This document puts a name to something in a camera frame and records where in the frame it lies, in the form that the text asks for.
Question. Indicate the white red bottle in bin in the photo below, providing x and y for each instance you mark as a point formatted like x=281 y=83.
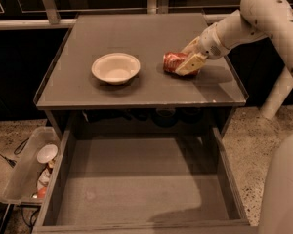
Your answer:
x=45 y=176

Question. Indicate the red coke can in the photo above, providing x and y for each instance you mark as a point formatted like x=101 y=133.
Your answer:
x=171 y=61

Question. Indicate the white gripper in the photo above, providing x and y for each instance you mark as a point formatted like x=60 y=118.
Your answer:
x=209 y=44

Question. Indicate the white paper bowl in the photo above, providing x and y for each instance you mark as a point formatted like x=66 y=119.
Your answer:
x=116 y=68

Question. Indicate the metal window railing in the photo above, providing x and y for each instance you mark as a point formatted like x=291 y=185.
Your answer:
x=54 y=20

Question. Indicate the grey wooden cabinet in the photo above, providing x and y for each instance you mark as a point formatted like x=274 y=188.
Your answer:
x=69 y=83

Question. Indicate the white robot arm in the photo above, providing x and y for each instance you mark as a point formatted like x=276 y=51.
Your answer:
x=257 y=19

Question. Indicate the open grey top drawer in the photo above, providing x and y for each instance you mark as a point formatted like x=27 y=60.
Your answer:
x=131 y=177

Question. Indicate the small white bowl in bin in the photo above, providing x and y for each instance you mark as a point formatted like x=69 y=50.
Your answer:
x=47 y=153

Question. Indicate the orange item in bin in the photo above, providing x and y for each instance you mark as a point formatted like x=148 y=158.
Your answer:
x=42 y=192

